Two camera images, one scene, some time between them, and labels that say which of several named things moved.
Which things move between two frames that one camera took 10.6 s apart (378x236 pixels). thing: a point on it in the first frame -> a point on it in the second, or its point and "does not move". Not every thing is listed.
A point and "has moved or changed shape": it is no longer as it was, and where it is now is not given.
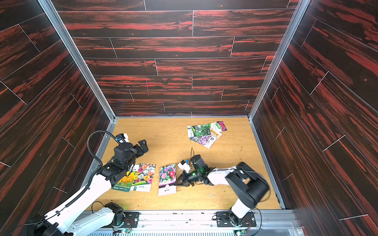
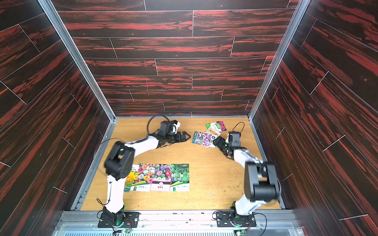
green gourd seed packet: (199, 130) -> (180, 177)
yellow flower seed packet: (124, 184) does not move
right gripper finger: (179, 182) -> (219, 142)
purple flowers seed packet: (204, 140) does not move
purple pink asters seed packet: (167, 180) has moved or changed shape
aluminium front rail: (281, 222) does not move
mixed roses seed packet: (144, 178) does not move
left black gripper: (144, 147) -> (182, 138)
